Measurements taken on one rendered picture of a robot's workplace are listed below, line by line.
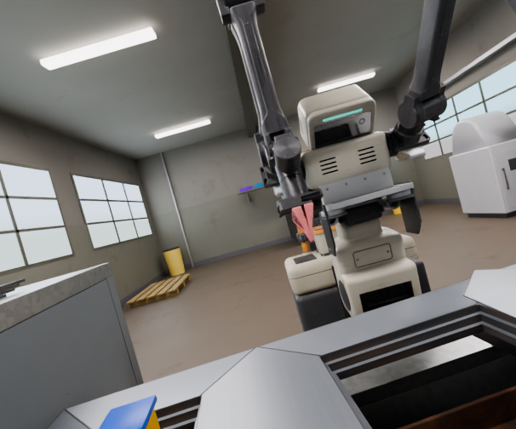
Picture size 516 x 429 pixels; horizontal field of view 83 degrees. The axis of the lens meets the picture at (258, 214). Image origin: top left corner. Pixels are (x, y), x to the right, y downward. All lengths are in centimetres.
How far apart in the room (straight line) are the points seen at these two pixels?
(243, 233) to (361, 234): 689
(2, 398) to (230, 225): 738
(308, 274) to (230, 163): 683
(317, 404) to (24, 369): 46
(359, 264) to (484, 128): 461
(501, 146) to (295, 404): 511
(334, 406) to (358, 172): 73
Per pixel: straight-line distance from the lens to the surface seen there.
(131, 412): 46
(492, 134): 546
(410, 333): 53
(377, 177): 97
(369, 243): 99
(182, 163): 815
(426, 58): 92
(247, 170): 784
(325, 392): 42
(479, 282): 67
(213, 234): 791
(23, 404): 65
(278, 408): 42
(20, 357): 64
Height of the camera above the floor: 109
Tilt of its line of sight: 1 degrees down
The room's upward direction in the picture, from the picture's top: 16 degrees counter-clockwise
